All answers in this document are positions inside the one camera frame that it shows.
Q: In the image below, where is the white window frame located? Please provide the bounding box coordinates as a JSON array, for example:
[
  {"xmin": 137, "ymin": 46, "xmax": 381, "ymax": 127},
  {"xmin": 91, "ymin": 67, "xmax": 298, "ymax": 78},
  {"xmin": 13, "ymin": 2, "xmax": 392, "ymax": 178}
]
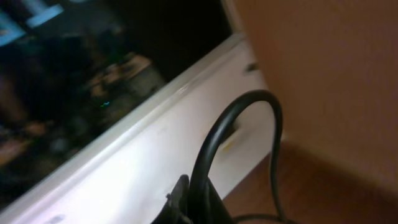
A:
[{"xmin": 1, "ymin": 34, "xmax": 266, "ymax": 223}]

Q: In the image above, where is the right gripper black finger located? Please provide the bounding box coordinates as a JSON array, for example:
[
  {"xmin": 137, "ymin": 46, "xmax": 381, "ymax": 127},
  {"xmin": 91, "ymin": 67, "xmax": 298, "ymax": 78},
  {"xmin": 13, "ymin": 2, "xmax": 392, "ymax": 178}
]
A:
[{"xmin": 151, "ymin": 174, "xmax": 233, "ymax": 224}]

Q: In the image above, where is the thick black USB cable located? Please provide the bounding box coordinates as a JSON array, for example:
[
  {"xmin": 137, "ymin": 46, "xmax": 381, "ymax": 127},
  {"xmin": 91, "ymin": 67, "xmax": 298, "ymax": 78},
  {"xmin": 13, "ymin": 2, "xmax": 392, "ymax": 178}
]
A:
[{"xmin": 186, "ymin": 89, "xmax": 299, "ymax": 224}]

